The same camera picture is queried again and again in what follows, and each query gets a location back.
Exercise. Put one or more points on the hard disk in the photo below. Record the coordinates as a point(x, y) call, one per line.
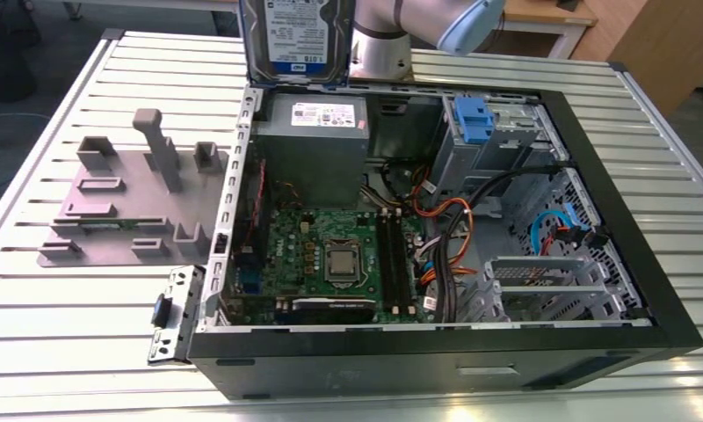
point(293, 35)

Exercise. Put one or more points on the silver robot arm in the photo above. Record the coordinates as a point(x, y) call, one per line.
point(381, 57)

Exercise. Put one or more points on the metal disk bay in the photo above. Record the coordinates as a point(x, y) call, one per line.
point(540, 264)

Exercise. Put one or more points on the CPU socket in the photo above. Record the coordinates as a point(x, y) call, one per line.
point(342, 242)

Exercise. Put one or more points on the silver CPU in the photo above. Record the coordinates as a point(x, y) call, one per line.
point(341, 263)

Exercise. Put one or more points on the grey power supply unit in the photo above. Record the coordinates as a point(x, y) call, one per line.
point(310, 167)

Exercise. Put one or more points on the black RAM slot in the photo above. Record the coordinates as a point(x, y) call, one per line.
point(388, 264)
point(402, 264)

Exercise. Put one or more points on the green motherboard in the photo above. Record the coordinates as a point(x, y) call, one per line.
point(293, 264)

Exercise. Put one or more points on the black graphics card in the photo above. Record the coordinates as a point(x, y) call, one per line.
point(328, 307)

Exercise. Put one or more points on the blue expansion slot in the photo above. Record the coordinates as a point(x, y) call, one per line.
point(250, 281)

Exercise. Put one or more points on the metal drive cage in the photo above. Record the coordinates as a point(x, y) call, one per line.
point(504, 154)

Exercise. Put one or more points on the blue plastic drive latch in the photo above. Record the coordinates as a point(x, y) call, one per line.
point(473, 121)

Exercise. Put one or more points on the black PC case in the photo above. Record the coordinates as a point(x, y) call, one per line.
point(386, 365)

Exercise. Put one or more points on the grey parts rack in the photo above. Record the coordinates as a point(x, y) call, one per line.
point(122, 198)

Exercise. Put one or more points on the green RAM stick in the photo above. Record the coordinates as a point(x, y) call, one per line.
point(111, 223)

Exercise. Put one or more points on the brown wooden cabinet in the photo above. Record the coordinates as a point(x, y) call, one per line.
point(662, 44)

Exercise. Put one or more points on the black office chair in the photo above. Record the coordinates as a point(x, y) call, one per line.
point(5, 74)

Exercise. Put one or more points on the metal card retention bracket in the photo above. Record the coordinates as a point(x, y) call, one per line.
point(178, 307)

